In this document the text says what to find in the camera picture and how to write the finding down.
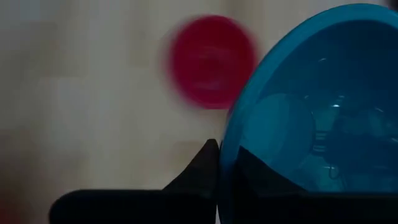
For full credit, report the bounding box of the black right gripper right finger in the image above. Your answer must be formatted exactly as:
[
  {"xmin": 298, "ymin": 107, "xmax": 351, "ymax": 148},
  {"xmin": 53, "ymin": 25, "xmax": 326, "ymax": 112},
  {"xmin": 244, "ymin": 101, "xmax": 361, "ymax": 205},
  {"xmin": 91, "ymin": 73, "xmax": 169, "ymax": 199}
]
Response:
[{"xmin": 233, "ymin": 145, "xmax": 398, "ymax": 224}]

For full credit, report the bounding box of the blue plastic bowl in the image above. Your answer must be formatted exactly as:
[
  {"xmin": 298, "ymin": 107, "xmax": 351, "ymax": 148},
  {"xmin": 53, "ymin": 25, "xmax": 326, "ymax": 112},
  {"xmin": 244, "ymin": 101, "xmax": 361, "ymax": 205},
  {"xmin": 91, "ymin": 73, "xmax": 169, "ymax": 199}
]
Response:
[{"xmin": 216, "ymin": 2, "xmax": 398, "ymax": 224}]

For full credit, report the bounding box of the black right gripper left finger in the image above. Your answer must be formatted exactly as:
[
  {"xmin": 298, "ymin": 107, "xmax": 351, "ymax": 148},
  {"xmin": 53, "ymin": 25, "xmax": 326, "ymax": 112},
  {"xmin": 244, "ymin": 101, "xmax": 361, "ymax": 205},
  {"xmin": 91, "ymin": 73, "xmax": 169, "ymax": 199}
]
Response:
[{"xmin": 49, "ymin": 138, "xmax": 220, "ymax": 224}]

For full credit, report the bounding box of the red plastic bowl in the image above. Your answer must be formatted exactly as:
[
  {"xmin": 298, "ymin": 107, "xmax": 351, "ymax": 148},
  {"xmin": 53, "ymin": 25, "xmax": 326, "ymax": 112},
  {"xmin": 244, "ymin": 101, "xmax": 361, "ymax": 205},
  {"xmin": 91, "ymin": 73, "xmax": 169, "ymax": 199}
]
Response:
[{"xmin": 166, "ymin": 14, "xmax": 259, "ymax": 110}]

